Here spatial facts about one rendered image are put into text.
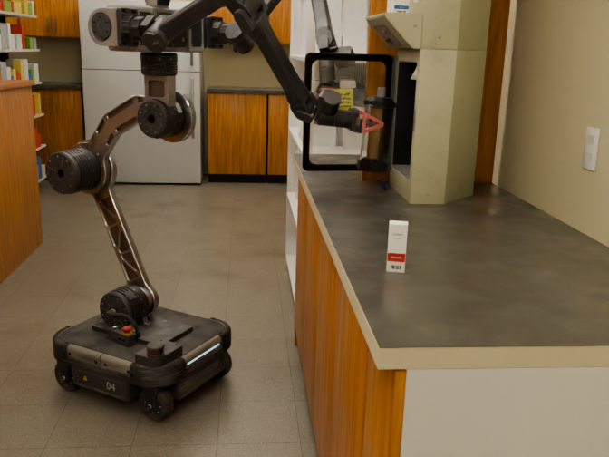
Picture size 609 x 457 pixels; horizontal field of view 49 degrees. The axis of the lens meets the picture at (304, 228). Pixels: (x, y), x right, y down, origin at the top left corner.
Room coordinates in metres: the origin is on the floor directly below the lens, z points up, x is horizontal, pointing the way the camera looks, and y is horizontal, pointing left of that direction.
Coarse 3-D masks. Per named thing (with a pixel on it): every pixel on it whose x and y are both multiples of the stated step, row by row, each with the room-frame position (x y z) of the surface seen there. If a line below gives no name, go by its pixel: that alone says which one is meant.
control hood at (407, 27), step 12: (372, 24) 2.33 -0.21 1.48; (384, 24) 2.16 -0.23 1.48; (396, 24) 2.06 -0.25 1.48; (408, 24) 2.06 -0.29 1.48; (420, 24) 2.07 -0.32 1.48; (396, 36) 2.14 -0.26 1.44; (408, 36) 2.06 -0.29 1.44; (420, 36) 2.07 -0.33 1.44; (396, 48) 2.30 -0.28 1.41; (408, 48) 2.13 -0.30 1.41
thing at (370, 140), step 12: (372, 108) 2.18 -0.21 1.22; (384, 108) 2.17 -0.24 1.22; (384, 120) 2.18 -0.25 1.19; (372, 132) 2.18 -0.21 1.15; (384, 132) 2.18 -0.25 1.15; (372, 144) 2.18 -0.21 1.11; (384, 144) 2.18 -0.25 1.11; (360, 156) 2.21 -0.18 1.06; (372, 156) 2.18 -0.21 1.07; (384, 156) 2.19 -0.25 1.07
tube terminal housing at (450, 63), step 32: (448, 0) 2.07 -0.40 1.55; (480, 0) 2.17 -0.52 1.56; (448, 32) 2.07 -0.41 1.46; (480, 32) 2.19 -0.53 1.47; (448, 64) 2.07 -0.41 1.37; (480, 64) 2.20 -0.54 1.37; (416, 96) 2.08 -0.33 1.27; (448, 96) 2.08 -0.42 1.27; (480, 96) 2.22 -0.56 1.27; (416, 128) 2.07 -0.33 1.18; (448, 128) 2.08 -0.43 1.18; (416, 160) 2.07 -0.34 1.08; (448, 160) 2.08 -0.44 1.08; (416, 192) 2.07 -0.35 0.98; (448, 192) 2.09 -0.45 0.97
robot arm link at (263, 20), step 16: (240, 16) 1.99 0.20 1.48; (256, 16) 2.05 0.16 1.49; (256, 32) 2.04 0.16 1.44; (272, 32) 2.07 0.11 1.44; (272, 48) 2.07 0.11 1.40; (272, 64) 2.11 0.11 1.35; (288, 64) 2.11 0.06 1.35; (288, 80) 2.12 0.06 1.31; (288, 96) 2.16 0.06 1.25; (304, 96) 2.16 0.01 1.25
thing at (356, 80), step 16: (304, 64) 2.31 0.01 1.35; (320, 64) 2.32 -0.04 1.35; (336, 64) 2.33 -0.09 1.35; (352, 64) 2.34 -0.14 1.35; (368, 64) 2.35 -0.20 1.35; (384, 64) 2.37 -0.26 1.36; (320, 80) 2.32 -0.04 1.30; (336, 80) 2.33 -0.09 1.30; (352, 80) 2.34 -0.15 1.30; (368, 80) 2.35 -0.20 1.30; (384, 80) 2.37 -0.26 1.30; (352, 96) 2.34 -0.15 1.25; (368, 96) 2.36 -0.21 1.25; (320, 128) 2.32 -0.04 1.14; (336, 128) 2.33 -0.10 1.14; (320, 144) 2.32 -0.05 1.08; (336, 144) 2.33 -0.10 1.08; (352, 144) 2.35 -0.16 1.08; (320, 160) 2.32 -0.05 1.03; (336, 160) 2.34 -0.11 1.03; (352, 160) 2.35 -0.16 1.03
